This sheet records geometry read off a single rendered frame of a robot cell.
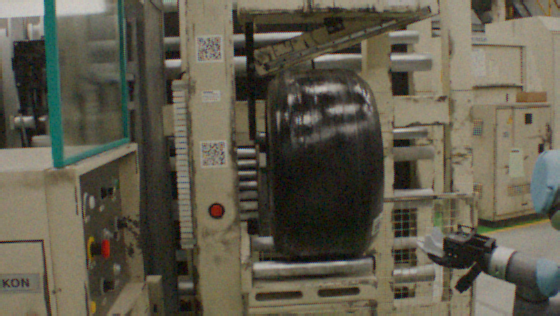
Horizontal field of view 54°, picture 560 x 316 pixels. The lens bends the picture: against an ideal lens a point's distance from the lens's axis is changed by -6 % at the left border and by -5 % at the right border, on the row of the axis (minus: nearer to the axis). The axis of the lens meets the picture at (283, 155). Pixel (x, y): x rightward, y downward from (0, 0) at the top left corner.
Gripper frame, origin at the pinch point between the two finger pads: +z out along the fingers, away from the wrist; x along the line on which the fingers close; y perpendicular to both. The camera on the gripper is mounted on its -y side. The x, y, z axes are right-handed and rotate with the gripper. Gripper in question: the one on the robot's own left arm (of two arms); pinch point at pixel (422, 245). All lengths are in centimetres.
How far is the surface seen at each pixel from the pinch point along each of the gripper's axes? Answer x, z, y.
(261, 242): 7, 57, -14
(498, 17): -763, 341, -154
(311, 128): 6.4, 25.3, 31.1
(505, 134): -390, 161, -169
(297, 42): -37, 69, 38
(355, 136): -0.2, 17.2, 27.3
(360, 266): 4.4, 18.1, -10.5
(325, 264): 11.0, 24.7, -7.8
